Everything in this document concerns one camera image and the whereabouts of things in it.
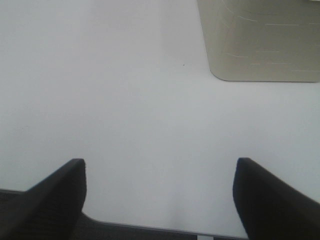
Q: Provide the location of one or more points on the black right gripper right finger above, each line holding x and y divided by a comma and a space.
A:
270, 209

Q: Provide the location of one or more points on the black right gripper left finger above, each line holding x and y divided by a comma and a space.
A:
50, 209

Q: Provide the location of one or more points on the beige plastic storage bin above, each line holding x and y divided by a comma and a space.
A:
262, 40

